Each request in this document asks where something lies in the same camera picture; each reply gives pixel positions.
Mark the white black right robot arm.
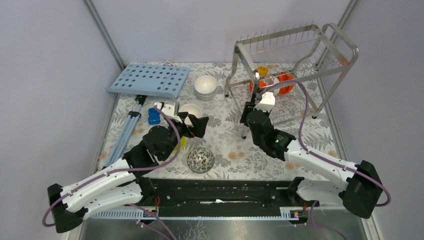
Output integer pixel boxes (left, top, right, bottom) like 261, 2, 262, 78
240, 101, 383, 219

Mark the white bowl front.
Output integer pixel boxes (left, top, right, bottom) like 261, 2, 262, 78
194, 88, 218, 100

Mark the floral table mat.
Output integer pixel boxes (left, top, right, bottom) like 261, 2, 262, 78
99, 62, 342, 182

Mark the stainless steel dish rack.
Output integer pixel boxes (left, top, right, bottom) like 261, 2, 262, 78
224, 23, 359, 118

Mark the lime green bowl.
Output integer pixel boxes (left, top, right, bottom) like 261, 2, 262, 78
172, 136, 187, 153

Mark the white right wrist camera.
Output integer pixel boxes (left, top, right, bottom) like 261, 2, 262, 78
253, 92, 276, 113

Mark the small yellow cup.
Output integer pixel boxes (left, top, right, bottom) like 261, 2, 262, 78
257, 65, 269, 76

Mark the blue perforated tray stand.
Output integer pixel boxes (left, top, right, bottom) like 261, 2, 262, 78
104, 63, 191, 167

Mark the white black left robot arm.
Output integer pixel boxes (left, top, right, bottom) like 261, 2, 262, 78
42, 112, 210, 234

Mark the beige bowl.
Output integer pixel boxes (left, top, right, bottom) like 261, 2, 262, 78
178, 103, 203, 119

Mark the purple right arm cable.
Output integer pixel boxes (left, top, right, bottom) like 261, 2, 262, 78
261, 79, 392, 240

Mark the leopard pattern bowl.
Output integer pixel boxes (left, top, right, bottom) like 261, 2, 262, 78
187, 147, 215, 174

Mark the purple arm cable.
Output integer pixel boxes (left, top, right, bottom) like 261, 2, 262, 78
261, 79, 392, 240
41, 105, 182, 240

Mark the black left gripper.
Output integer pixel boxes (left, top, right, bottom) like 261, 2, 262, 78
161, 111, 209, 161

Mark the white pink bowl in rack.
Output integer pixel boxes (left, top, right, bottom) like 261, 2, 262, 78
265, 75, 280, 96

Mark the orange bowl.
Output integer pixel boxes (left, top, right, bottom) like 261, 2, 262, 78
249, 80, 267, 94
277, 71, 296, 95

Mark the white slotted cable duct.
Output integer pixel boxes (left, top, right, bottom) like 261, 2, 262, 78
90, 207, 301, 224

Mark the blue toy block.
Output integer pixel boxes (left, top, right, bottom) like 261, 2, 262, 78
147, 107, 161, 125

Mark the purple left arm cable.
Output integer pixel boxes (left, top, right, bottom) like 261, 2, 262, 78
41, 105, 182, 240

